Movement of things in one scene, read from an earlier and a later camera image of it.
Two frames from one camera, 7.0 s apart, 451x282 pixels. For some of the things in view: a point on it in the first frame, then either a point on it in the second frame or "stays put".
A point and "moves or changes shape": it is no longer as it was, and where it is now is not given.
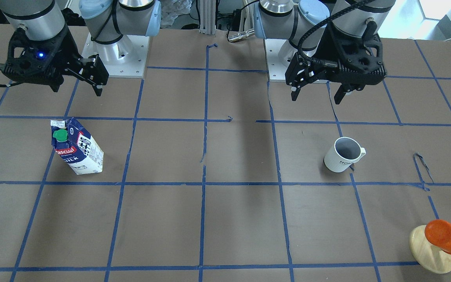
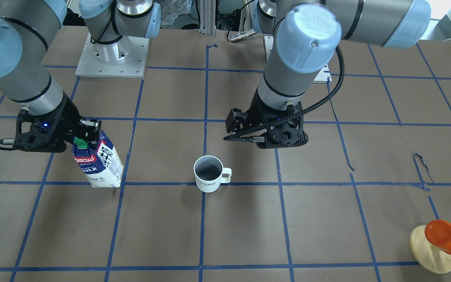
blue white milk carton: [76, 147] moves or changes shape
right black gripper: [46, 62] -> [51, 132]
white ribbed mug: [345, 151] -> [209, 173]
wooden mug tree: [432, 258] stays put
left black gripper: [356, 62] -> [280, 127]
